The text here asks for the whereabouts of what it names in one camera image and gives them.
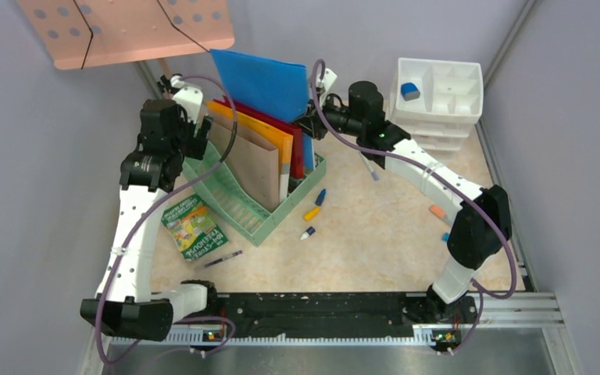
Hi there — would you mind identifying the orange file folder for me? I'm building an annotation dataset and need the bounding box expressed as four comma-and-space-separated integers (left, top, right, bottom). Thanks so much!
206, 101, 293, 212

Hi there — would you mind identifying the beige pressure file folder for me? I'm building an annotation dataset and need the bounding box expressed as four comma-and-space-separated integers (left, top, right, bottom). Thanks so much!
226, 125, 280, 212

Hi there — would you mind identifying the pink perforated lamp panel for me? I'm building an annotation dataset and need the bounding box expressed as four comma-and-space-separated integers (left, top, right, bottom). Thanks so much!
17, 0, 235, 70

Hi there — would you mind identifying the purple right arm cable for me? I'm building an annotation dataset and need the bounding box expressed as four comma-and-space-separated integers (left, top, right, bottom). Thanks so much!
309, 58, 519, 355

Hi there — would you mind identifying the clear plastic drawer unit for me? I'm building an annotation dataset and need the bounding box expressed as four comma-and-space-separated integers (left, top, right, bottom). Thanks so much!
386, 58, 484, 162

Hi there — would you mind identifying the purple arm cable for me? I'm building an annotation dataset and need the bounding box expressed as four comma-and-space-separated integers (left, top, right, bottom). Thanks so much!
94, 74, 239, 366
309, 58, 519, 355

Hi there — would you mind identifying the lavender capped marker pen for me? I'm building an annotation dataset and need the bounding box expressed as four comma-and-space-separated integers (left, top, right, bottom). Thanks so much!
360, 154, 380, 181

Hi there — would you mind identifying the blue eraser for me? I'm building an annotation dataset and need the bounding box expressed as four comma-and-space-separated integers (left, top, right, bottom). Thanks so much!
399, 82, 421, 102

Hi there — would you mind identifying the dark pen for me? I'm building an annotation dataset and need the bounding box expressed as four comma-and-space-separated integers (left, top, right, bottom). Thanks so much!
203, 250, 243, 269

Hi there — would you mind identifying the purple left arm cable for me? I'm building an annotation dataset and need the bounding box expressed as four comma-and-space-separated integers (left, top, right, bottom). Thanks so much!
94, 74, 239, 366

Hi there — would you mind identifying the blue plastic folder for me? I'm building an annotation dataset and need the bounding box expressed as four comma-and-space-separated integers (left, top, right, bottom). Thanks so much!
210, 49, 309, 179

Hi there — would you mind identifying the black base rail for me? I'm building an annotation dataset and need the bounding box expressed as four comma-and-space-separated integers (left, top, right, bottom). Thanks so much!
147, 291, 480, 348

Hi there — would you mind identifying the orange capped highlighter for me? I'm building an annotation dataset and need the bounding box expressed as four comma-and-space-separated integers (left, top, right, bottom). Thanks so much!
429, 205, 453, 227

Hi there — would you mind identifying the pink lamp stand pole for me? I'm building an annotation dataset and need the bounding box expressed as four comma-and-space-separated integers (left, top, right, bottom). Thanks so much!
156, 58, 173, 80

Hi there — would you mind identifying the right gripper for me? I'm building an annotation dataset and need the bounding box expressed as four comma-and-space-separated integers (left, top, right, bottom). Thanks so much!
289, 91, 364, 141

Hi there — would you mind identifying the yellow dropper bottle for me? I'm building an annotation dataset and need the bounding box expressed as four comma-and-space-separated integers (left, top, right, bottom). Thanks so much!
303, 206, 320, 222

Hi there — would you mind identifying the green file rack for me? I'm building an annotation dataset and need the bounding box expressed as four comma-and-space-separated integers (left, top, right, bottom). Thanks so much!
191, 153, 327, 247

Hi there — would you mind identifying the green children's book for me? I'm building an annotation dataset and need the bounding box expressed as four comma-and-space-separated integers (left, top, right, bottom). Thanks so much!
161, 195, 229, 262

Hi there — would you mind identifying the red translucent file folder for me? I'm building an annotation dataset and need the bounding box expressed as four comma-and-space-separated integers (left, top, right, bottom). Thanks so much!
235, 102, 304, 180

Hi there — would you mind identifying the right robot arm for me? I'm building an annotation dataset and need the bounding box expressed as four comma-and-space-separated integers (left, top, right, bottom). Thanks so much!
298, 78, 517, 322

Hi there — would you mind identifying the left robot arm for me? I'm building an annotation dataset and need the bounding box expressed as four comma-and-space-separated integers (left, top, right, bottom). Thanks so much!
80, 99, 220, 341

